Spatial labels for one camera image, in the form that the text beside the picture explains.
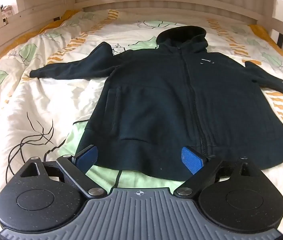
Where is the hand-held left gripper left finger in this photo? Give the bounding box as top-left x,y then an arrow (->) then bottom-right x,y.
19,145 -> 108,199

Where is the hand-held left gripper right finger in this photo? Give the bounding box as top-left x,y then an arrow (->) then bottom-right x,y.
173,145 -> 260,199

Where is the black zip hoodie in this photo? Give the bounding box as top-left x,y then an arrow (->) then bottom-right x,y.
29,26 -> 283,182

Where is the white leaf printed duvet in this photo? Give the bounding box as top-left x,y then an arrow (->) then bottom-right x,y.
0,9 -> 283,233

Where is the background shelf clutter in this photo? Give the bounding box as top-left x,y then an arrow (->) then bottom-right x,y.
0,4 -> 15,26

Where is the yellow bed sheet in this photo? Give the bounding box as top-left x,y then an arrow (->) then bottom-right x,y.
38,9 -> 283,64

